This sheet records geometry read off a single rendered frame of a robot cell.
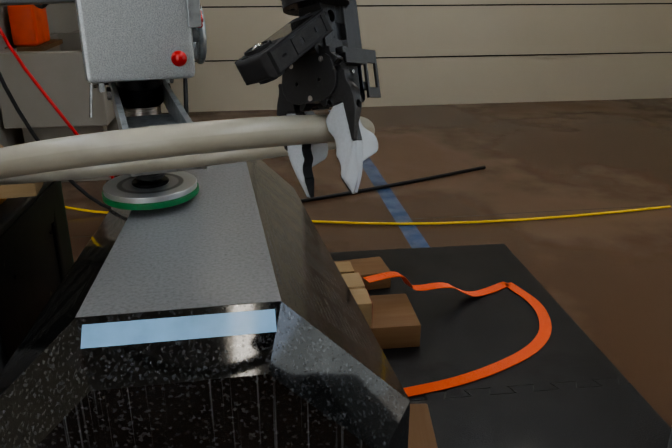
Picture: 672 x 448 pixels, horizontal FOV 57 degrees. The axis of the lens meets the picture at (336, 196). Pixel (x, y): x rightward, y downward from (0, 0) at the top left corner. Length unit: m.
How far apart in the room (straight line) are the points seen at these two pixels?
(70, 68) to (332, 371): 3.32
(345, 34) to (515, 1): 6.12
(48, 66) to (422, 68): 3.72
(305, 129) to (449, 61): 6.01
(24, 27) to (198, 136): 4.00
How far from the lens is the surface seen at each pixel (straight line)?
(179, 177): 1.55
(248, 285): 1.11
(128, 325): 1.06
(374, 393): 1.16
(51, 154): 0.62
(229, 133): 0.58
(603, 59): 7.31
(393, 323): 2.33
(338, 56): 0.64
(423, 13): 6.47
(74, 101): 4.20
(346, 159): 0.63
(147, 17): 1.36
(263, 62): 0.58
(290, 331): 1.06
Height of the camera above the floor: 1.32
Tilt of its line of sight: 20 degrees down
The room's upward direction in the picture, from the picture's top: straight up
